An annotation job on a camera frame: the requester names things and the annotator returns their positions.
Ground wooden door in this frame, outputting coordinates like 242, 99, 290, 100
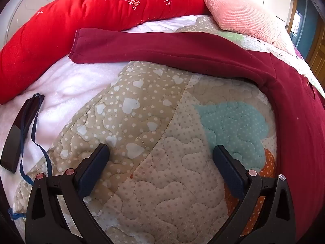
287, 0, 325, 78

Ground pink ribbed pillow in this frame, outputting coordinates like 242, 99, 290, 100
195, 0, 295, 54

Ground blue lanyard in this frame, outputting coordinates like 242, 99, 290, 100
8, 93, 53, 220

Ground red floral quilt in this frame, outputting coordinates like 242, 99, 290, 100
0, 0, 211, 105

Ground white fleece blanket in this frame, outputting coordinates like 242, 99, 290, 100
0, 15, 198, 209

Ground maroon sweater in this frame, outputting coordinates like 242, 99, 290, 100
69, 28, 325, 242

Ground patchwork quilted bedspread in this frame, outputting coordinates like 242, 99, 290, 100
13, 15, 325, 244

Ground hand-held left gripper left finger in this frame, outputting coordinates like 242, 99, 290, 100
25, 143, 110, 244

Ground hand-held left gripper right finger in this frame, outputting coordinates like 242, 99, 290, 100
213, 145, 296, 244

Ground black phone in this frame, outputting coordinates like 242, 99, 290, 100
0, 94, 45, 174

